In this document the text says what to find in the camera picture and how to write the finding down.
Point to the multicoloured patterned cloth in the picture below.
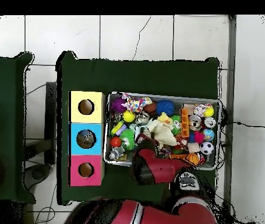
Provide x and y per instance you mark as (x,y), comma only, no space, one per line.
(136,103)

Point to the cream knitted cloth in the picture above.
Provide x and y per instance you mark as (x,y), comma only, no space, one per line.
(163,134)

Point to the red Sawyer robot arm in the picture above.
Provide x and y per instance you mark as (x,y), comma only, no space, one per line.
(164,168)

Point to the wooden box with three holes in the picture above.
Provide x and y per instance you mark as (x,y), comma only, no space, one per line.
(95,116)

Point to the yellow ball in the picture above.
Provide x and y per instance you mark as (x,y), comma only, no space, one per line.
(129,116)

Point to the green rubber koosh ball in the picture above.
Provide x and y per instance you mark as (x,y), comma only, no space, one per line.
(128,140)

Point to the purple spiky ball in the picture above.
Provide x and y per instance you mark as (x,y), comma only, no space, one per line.
(117,105)

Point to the blue rubber koosh ball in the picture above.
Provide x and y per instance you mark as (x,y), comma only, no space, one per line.
(165,107)

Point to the dark green table cloth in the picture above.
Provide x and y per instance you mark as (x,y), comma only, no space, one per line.
(134,77)
(4,81)

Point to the orange plastic bubble tray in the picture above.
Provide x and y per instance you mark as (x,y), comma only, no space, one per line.
(184,122)

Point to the orange toy basketball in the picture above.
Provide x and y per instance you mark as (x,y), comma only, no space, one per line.
(192,159)

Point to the globe print ball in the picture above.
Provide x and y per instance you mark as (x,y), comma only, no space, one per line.
(208,134)

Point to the small soccer ball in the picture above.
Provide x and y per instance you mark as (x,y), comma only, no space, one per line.
(206,148)

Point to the black stand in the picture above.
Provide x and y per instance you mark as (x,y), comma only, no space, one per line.
(50,112)

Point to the dark grey rounded base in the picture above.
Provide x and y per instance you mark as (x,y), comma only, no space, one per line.
(37,173)

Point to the grey metal bar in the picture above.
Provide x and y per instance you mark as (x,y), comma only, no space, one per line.
(231,70)

